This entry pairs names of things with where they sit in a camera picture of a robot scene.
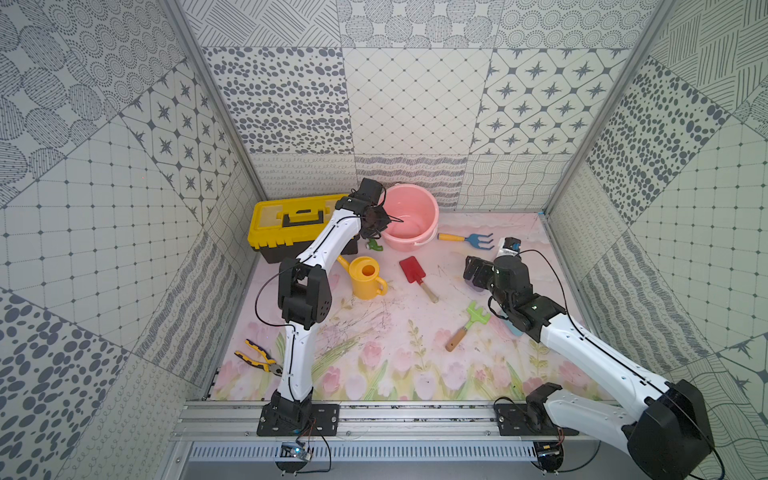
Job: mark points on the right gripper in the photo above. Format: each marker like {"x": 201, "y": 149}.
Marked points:
{"x": 484, "y": 269}

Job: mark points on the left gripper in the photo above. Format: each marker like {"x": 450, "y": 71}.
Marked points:
{"x": 377, "y": 222}

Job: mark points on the pink plastic bucket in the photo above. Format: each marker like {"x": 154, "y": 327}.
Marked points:
{"x": 417, "y": 215}

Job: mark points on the blue rake yellow handle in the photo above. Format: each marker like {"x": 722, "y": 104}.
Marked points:
{"x": 477, "y": 241}

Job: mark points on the yellow watering can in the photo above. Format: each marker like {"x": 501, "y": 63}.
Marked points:
{"x": 364, "y": 273}

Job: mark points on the red shovel wooden handle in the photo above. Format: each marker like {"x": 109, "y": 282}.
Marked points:
{"x": 414, "y": 273}

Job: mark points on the purple shovel pink handle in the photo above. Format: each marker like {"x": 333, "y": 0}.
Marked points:
{"x": 477, "y": 284}

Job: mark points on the light blue trowel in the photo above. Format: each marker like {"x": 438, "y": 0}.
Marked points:
{"x": 509, "y": 325}

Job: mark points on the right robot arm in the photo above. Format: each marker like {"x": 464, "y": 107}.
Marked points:
{"x": 662, "y": 426}

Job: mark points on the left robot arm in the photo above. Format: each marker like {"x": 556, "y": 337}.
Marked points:
{"x": 304, "y": 297}

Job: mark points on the green toy hammer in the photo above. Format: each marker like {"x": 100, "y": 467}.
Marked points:
{"x": 373, "y": 245}

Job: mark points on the yellow black toolbox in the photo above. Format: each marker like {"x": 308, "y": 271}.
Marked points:
{"x": 311, "y": 229}

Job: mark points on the floral table mat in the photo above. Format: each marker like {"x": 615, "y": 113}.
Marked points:
{"x": 393, "y": 347}

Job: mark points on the yellow black pliers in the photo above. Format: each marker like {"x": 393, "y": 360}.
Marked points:
{"x": 262, "y": 360}

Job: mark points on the green rake wooden handle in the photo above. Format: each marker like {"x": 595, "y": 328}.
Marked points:
{"x": 476, "y": 315}

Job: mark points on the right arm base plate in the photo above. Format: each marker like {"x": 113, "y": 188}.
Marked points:
{"x": 513, "y": 419}

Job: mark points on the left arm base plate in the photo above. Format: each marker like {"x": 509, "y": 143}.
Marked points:
{"x": 322, "y": 418}

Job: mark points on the aluminium mounting rail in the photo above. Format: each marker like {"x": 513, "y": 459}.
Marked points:
{"x": 365, "y": 420}

